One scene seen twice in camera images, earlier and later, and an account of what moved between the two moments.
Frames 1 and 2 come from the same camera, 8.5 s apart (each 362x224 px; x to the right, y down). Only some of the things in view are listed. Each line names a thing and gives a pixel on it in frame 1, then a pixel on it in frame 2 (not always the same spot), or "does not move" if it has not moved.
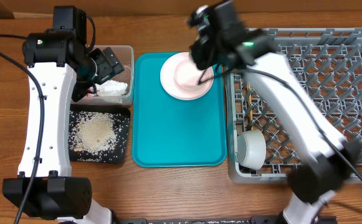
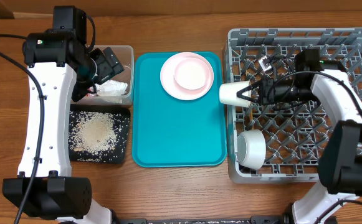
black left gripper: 80,90 does not move
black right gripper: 196,53 → 262,92
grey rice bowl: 251,149 does not move
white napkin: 111,88 does not move
